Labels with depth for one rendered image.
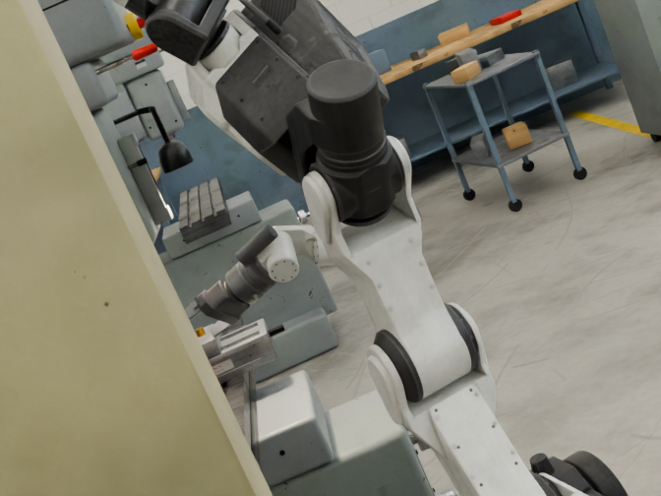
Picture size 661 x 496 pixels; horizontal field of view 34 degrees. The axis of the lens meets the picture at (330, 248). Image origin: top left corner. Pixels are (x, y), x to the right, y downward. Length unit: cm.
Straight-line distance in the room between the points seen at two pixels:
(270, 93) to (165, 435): 128
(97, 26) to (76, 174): 166
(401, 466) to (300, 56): 102
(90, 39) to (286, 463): 101
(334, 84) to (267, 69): 26
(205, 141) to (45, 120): 832
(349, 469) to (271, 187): 666
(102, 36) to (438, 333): 94
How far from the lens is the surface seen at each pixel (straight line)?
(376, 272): 187
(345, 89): 170
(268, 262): 224
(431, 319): 191
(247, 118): 193
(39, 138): 67
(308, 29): 197
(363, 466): 249
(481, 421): 198
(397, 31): 902
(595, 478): 229
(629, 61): 680
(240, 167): 900
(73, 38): 233
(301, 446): 245
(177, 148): 245
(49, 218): 68
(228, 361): 263
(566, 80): 872
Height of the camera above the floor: 168
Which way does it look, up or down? 13 degrees down
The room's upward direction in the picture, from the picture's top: 24 degrees counter-clockwise
